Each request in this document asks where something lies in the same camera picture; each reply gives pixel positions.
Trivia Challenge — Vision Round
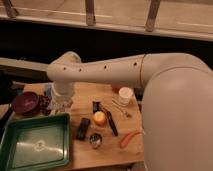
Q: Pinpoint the light blue towel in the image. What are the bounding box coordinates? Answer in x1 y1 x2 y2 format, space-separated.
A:
47 100 73 115

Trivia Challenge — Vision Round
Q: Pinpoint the white paper cup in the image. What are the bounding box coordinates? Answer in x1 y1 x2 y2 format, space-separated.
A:
119 87 133 105

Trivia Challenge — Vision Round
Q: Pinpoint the wooden board table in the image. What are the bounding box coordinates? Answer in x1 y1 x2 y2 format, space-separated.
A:
9 81 146 171

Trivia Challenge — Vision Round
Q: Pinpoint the orange apple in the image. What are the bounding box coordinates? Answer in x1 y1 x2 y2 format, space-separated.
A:
93 111 107 126

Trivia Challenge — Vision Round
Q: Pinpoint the black-handled knife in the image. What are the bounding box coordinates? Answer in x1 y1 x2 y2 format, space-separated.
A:
99 104 118 136

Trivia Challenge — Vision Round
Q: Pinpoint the green plastic tray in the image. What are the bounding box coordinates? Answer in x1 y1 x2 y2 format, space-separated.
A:
0 114 70 171

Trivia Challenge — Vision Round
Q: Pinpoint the black rectangular remote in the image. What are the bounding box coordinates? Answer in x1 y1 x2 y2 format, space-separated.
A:
76 118 91 140

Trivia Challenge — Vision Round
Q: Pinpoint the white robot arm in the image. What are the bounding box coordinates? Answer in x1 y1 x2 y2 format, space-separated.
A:
47 52 213 171

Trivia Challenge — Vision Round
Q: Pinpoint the small metal cup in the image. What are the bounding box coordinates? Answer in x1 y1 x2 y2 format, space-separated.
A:
89 133 102 149

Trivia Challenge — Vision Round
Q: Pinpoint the orange carrot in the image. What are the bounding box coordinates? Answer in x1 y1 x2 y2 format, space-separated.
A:
119 130 141 148

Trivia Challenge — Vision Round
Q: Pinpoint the purple bowl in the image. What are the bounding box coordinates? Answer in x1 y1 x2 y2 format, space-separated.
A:
12 91 39 114

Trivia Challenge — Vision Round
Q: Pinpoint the red bowl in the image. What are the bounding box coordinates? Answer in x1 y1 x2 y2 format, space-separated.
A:
111 84 122 93

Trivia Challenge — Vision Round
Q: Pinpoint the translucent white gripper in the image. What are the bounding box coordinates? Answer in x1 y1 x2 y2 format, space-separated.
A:
51 82 74 102

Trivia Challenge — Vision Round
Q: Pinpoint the small black block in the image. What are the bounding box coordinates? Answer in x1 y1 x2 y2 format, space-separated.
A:
93 101 100 113

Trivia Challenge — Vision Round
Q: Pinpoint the blue cup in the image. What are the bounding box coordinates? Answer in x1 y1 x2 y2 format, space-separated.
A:
44 84 52 99

